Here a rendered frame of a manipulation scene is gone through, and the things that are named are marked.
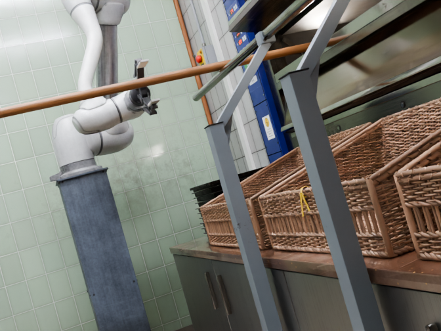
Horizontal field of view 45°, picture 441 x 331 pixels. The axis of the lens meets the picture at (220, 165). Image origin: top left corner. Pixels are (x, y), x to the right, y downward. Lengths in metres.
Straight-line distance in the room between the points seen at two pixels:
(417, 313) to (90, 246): 1.62
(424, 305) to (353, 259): 0.14
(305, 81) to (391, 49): 0.75
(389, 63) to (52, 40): 1.96
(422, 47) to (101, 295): 1.56
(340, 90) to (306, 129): 0.96
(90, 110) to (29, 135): 0.97
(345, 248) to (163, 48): 2.37
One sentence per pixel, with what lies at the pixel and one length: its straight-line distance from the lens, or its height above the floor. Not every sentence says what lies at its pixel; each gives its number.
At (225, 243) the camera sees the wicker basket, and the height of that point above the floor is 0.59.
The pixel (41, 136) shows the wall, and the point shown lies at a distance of 2.97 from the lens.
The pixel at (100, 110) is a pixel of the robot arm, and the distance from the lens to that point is 2.05.
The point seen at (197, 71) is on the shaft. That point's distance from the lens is 1.85.
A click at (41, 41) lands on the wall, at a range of 3.10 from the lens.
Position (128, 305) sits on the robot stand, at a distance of 2.36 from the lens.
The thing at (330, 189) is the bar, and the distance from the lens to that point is 0.96.
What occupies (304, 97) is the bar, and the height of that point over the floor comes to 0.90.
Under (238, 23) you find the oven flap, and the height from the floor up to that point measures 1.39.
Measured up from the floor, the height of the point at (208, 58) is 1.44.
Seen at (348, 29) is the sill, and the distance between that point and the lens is 1.83.
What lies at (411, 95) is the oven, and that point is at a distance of 1.65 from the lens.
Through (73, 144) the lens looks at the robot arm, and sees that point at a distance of 2.37.
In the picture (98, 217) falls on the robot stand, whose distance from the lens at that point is 2.33.
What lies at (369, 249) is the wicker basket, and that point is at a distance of 1.09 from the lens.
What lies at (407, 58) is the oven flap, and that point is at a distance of 1.62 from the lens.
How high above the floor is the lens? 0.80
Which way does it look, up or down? 2 degrees up
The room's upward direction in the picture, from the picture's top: 16 degrees counter-clockwise
